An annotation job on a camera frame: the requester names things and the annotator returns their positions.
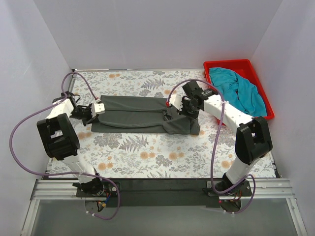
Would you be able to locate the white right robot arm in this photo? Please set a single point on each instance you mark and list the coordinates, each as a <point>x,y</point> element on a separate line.
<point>252,135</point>

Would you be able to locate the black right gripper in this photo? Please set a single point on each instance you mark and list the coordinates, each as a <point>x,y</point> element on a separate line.
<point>186,108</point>

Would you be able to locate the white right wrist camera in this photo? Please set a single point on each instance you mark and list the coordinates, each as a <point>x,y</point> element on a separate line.
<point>176,101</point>

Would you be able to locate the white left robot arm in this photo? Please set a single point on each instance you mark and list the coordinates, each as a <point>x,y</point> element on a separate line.
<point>61,142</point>

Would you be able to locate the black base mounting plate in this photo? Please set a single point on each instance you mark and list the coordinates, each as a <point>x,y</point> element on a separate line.
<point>167,192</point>

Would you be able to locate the red plastic bin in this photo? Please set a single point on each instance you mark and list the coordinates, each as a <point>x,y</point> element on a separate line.
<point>245,69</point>

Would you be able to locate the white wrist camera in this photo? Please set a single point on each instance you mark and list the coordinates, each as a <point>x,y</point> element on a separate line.
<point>176,101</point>
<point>97,109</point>

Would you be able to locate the aluminium frame rail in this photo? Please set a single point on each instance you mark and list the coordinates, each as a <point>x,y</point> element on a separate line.
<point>55,210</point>

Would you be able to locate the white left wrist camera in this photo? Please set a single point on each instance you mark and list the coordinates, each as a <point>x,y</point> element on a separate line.
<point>97,109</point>

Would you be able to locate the floral patterned table mat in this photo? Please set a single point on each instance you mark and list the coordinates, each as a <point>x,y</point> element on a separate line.
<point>132,155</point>

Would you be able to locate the teal t shirt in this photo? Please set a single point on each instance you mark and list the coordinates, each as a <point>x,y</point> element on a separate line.
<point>238,91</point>

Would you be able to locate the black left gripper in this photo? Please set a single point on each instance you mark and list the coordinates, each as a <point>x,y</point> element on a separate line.
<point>87,112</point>

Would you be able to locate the dark grey t shirt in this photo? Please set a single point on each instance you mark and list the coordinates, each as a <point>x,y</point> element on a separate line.
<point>131,114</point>

